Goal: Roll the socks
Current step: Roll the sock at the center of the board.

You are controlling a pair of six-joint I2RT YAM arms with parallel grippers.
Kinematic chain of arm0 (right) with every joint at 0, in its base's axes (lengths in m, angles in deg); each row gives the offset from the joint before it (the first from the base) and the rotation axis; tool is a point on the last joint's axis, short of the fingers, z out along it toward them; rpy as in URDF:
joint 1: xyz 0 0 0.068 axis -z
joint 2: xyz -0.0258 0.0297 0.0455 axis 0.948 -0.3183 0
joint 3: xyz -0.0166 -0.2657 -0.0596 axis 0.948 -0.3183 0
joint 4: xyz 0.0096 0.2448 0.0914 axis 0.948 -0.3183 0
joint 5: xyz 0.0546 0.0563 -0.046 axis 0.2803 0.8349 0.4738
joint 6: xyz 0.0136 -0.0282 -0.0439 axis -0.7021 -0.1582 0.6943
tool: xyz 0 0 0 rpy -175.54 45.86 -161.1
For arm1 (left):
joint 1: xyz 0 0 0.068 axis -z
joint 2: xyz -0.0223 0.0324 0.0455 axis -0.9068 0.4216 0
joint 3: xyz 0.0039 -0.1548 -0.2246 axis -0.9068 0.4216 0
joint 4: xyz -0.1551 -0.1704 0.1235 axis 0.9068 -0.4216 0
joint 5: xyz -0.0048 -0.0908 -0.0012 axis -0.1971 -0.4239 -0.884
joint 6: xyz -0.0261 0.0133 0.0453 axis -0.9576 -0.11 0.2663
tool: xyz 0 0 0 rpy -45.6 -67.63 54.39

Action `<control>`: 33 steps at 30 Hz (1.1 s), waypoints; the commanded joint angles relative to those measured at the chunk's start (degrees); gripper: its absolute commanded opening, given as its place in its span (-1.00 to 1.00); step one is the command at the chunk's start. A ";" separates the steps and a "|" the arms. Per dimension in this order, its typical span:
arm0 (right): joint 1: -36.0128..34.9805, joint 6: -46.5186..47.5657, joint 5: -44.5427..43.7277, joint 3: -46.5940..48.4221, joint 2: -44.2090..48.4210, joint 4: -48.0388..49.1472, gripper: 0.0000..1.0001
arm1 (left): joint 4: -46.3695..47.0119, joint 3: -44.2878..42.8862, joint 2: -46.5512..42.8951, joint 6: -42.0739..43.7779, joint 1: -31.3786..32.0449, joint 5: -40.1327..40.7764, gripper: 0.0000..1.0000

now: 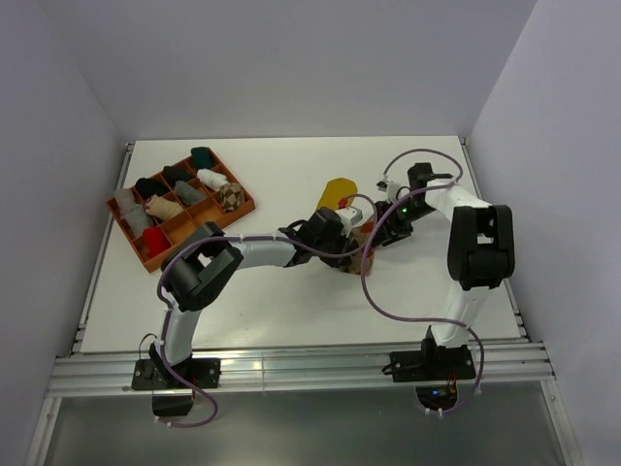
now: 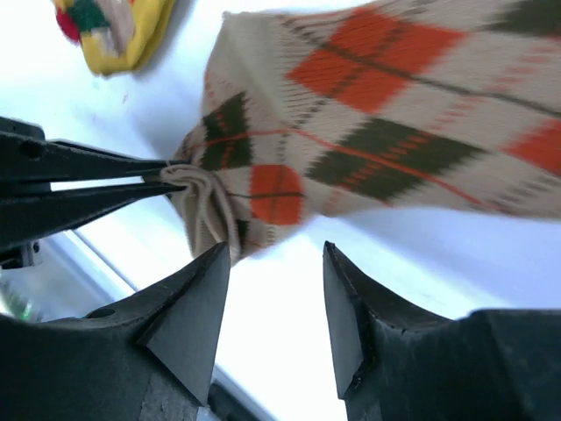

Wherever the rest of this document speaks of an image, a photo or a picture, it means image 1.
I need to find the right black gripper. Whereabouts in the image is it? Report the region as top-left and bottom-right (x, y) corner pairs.
(371, 198), (436, 248)

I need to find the orange argyle sock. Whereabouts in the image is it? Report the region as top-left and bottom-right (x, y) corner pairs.
(339, 221), (375, 276)

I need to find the yellow sock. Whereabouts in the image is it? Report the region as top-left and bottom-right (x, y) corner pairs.
(315, 178), (358, 211)

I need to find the brown argyle sock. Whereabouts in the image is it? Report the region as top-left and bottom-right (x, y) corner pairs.
(217, 183), (245, 213)

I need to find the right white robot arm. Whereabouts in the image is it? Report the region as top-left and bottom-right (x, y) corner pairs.
(372, 162), (515, 379)

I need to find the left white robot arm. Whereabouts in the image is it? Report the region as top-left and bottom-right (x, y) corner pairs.
(149, 207), (363, 387)

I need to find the white rolled sock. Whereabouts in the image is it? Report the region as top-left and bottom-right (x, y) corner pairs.
(197, 169), (230, 191)

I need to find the dark green rolled sock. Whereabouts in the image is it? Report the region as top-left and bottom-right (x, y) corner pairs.
(190, 147), (215, 170)

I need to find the grey rolled sock middle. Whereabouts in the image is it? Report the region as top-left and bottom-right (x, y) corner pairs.
(174, 181), (206, 206)

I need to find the black rolled sock upper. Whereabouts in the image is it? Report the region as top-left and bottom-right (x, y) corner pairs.
(162, 166), (194, 188)

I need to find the black rolled sock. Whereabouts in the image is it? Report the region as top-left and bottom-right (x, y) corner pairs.
(162, 166), (194, 188)
(135, 178), (169, 200)

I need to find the orange compartment tray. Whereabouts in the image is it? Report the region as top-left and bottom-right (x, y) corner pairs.
(106, 148), (255, 273)

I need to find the red rolled sock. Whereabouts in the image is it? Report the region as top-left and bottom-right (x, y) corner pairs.
(143, 226), (170, 258)

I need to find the beige rolled sock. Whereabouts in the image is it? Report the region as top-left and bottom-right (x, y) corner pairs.
(144, 195), (184, 221)

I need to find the black rolled sock left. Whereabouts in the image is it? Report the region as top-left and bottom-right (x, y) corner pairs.
(135, 178), (169, 200)

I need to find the dark grey rolled sock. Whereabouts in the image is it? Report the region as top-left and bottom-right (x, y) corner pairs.
(122, 205), (153, 238)

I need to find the light grey rolled sock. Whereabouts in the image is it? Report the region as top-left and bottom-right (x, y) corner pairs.
(114, 188), (137, 216)

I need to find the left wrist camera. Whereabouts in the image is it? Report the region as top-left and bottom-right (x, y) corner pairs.
(336, 198), (363, 231)

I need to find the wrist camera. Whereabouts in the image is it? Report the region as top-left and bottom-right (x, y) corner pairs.
(376, 180), (405, 202)
(336, 198), (363, 231)

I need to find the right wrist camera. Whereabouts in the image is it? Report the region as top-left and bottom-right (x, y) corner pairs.
(376, 180), (405, 202)

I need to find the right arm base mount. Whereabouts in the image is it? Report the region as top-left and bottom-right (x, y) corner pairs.
(381, 349), (476, 411)

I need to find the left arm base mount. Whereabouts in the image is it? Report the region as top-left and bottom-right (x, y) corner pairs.
(130, 353), (220, 417)

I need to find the aluminium rail frame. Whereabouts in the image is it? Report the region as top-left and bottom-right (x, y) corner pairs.
(26, 136), (583, 465)

